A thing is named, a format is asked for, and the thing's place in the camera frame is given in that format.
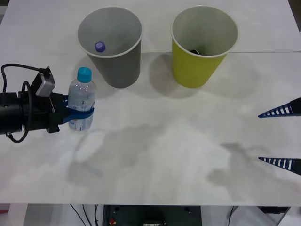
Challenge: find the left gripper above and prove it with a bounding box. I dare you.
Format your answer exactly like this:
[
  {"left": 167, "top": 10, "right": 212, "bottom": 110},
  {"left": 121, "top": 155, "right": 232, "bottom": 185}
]
[{"left": 18, "top": 91, "right": 95, "bottom": 134}]

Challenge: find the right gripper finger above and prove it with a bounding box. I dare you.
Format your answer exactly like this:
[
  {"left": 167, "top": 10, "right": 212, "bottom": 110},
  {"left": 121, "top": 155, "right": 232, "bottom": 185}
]
[
  {"left": 257, "top": 156, "right": 301, "bottom": 176},
  {"left": 257, "top": 97, "right": 301, "bottom": 119}
]

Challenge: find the clear bottle with blue cap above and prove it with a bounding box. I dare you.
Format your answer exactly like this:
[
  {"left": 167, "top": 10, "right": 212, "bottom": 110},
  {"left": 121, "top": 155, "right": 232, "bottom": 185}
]
[{"left": 67, "top": 67, "right": 98, "bottom": 132}]

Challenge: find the grey plastic bin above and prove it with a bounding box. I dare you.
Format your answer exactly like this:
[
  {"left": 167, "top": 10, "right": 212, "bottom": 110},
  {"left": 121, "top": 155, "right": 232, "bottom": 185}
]
[{"left": 77, "top": 6, "right": 144, "bottom": 89}]

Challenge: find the bottle with purple cap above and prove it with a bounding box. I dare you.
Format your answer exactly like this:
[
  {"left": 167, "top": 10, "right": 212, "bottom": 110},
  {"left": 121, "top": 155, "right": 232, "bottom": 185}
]
[{"left": 94, "top": 41, "right": 107, "bottom": 53}]

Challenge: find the yellow-green plastic bin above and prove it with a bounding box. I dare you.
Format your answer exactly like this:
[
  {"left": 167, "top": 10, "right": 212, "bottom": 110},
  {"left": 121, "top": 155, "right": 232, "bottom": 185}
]
[{"left": 170, "top": 5, "right": 239, "bottom": 89}]

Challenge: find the black robot torso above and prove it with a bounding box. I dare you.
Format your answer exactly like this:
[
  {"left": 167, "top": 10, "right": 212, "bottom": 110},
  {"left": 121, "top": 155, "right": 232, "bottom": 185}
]
[{"left": 103, "top": 204, "right": 201, "bottom": 226}]

